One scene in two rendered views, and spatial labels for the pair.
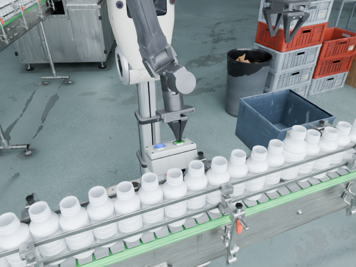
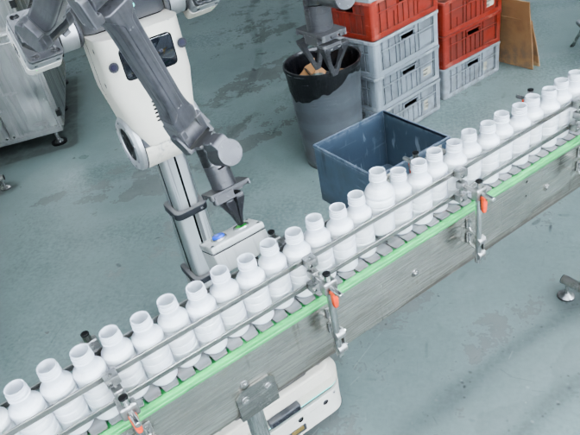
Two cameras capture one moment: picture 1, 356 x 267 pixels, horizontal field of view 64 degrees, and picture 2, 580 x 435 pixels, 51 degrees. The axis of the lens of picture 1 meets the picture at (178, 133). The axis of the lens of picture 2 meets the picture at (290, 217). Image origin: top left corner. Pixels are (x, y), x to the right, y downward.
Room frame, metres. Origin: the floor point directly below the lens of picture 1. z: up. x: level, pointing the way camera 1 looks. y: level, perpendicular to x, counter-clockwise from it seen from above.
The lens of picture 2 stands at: (-0.49, 0.01, 1.91)
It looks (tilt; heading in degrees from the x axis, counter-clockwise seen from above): 35 degrees down; 353
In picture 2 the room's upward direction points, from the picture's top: 11 degrees counter-clockwise
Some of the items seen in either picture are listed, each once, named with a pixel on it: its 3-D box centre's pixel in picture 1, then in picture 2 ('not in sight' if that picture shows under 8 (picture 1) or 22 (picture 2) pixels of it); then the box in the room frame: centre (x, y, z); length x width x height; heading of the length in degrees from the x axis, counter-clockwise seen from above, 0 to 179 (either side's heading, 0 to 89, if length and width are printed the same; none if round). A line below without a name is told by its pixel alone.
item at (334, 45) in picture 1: (327, 43); (450, 2); (3.43, -1.80, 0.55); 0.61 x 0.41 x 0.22; 115
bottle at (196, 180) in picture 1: (195, 189); (274, 273); (0.52, -0.04, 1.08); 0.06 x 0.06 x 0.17
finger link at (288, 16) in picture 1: (287, 23); (328, 53); (0.75, -0.28, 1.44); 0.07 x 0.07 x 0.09; 21
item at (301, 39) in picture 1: (290, 32); (380, 3); (3.08, -1.19, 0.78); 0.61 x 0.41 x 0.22; 119
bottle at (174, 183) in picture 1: (175, 197); (253, 288); (0.49, 0.01, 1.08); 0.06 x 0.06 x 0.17
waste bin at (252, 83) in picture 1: (245, 84); (328, 110); (2.77, -0.71, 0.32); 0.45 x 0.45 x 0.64
